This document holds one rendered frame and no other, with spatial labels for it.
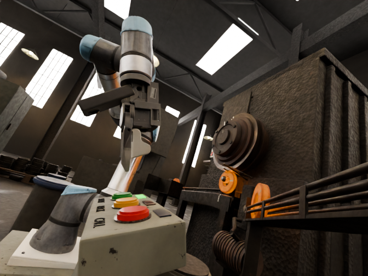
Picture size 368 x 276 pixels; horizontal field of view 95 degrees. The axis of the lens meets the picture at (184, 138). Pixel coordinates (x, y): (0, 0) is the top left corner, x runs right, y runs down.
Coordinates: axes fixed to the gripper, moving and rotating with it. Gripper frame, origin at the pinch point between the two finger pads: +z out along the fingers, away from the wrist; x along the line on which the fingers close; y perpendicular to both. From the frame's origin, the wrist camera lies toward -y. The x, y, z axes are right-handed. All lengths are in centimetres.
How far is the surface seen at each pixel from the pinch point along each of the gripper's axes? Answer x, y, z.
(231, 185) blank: 53, 75, 14
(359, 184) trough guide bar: -29.1, 23.4, 3.0
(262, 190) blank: 11, 54, 11
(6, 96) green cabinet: 316, -151, -118
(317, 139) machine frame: 12, 101, -12
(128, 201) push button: -9.2, 0.0, 5.8
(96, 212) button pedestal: -9.4, -4.6, 6.8
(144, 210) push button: -16.2, 1.1, 5.8
